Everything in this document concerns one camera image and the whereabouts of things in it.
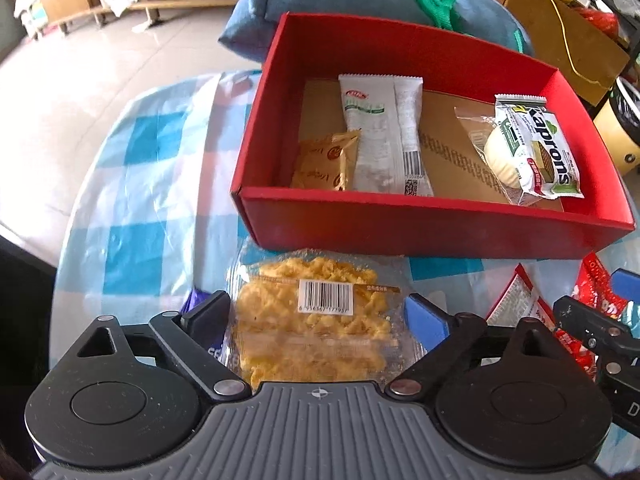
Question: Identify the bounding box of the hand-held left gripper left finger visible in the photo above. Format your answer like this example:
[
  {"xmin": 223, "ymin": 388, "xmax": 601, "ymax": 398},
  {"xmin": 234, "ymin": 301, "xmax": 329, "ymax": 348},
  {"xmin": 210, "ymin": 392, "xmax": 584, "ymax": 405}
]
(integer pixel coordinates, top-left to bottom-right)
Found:
[{"xmin": 75, "ymin": 290, "xmax": 253, "ymax": 403}]

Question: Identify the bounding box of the red cardboard box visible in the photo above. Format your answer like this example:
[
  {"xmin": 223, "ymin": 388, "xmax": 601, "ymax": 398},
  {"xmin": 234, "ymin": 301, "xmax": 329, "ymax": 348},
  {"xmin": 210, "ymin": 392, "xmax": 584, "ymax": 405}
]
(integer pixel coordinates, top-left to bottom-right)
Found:
[{"xmin": 230, "ymin": 12, "xmax": 637, "ymax": 261}]

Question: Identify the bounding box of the red snack packet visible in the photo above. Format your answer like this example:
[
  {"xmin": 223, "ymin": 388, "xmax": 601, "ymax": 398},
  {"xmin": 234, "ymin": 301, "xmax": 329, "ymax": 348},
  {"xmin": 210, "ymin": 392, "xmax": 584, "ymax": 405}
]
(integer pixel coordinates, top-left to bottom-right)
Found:
[{"xmin": 552, "ymin": 252, "xmax": 631, "ymax": 378}]

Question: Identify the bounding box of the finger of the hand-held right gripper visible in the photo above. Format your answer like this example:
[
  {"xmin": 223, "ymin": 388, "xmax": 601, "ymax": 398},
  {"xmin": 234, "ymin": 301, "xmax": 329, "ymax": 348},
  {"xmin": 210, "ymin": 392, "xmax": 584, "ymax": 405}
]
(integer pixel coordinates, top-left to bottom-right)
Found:
[
  {"xmin": 612, "ymin": 268, "xmax": 640, "ymax": 307},
  {"xmin": 552, "ymin": 296, "xmax": 637, "ymax": 355}
]

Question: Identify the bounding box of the round white bun packet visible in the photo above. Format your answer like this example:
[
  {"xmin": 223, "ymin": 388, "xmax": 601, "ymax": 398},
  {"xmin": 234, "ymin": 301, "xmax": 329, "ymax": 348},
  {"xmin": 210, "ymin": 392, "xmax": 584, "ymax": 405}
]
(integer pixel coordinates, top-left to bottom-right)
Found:
[{"xmin": 454, "ymin": 106, "xmax": 541, "ymax": 207}]

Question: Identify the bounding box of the gold foil snack packet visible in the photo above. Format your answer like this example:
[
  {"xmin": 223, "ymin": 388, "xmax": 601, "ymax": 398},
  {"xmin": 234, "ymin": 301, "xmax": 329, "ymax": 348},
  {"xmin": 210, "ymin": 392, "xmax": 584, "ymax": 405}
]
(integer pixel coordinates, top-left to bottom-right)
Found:
[{"xmin": 290, "ymin": 129, "xmax": 362, "ymax": 192}]

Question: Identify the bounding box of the white and grey snack packet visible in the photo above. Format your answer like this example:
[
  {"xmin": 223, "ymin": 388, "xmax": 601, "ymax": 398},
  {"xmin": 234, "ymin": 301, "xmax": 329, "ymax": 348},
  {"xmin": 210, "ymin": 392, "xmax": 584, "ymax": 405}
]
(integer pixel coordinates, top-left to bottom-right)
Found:
[{"xmin": 338, "ymin": 74, "xmax": 435, "ymax": 197}]

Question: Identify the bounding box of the dark blue wafer packet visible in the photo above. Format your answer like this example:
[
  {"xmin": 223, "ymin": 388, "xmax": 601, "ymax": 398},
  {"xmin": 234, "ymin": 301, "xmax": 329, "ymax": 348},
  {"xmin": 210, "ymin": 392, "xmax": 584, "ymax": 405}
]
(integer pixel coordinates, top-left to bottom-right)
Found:
[{"xmin": 180, "ymin": 287, "xmax": 238, "ymax": 366}]

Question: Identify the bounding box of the red plastic bag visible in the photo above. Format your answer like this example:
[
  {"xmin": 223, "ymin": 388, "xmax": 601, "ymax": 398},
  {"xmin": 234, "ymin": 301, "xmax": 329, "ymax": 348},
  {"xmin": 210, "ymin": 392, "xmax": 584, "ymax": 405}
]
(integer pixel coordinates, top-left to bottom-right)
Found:
[{"xmin": 580, "ymin": 7, "xmax": 621, "ymax": 36}]

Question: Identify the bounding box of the green and white wafer packet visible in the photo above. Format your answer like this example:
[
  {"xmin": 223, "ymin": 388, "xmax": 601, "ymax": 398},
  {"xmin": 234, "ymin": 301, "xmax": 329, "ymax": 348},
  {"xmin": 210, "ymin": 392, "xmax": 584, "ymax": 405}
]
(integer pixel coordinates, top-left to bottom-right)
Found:
[{"xmin": 494, "ymin": 94, "xmax": 585, "ymax": 200}]

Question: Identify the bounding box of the green bag strap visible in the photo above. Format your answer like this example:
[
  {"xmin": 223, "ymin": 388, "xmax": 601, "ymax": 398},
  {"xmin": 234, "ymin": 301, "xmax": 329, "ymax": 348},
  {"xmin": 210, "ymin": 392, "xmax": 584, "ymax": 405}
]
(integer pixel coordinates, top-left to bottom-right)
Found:
[{"xmin": 400, "ymin": 0, "xmax": 526, "ymax": 53}]

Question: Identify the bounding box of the black chair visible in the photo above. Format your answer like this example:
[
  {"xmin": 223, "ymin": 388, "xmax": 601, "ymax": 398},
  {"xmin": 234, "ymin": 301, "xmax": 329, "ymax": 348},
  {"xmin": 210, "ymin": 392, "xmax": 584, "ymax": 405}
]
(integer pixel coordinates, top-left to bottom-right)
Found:
[{"xmin": 0, "ymin": 232, "xmax": 57, "ymax": 411}]

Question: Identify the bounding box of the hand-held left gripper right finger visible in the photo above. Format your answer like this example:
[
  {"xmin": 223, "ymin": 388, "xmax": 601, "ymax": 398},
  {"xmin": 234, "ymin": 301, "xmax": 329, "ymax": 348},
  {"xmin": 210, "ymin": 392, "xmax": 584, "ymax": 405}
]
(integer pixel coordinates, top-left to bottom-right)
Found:
[{"xmin": 384, "ymin": 292, "xmax": 586, "ymax": 403}]

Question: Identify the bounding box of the red and white flat packet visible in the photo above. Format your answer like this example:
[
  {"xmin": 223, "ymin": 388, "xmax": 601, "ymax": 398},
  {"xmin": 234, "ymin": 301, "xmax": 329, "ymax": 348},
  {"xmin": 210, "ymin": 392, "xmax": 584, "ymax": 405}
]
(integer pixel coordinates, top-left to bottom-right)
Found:
[{"xmin": 485, "ymin": 262, "xmax": 556, "ymax": 341}]

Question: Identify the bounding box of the yellow trash bin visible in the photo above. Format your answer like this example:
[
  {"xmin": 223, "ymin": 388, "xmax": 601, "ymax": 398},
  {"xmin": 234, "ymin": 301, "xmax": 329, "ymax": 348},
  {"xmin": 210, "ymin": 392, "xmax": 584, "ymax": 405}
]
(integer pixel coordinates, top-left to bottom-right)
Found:
[{"xmin": 592, "ymin": 77, "xmax": 640, "ymax": 176}]

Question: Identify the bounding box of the blue checkered tablecloth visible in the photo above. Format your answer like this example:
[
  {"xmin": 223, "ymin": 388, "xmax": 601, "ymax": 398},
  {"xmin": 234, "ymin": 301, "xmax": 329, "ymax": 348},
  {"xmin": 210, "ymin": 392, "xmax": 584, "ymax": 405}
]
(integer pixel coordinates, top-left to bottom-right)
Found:
[{"xmin": 50, "ymin": 70, "xmax": 640, "ymax": 461}]

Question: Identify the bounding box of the clear packet of yellow crisps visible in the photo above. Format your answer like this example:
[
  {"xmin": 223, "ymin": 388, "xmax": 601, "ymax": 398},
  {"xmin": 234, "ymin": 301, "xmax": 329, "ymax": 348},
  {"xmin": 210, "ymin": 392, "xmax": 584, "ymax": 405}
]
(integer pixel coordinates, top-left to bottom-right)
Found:
[{"xmin": 225, "ymin": 247, "xmax": 426, "ymax": 393}]

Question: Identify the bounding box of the yellow cable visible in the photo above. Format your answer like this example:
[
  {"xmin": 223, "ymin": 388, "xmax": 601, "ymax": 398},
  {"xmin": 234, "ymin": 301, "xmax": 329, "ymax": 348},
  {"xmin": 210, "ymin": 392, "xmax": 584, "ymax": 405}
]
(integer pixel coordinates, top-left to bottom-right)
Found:
[{"xmin": 532, "ymin": 0, "xmax": 608, "ymax": 86}]

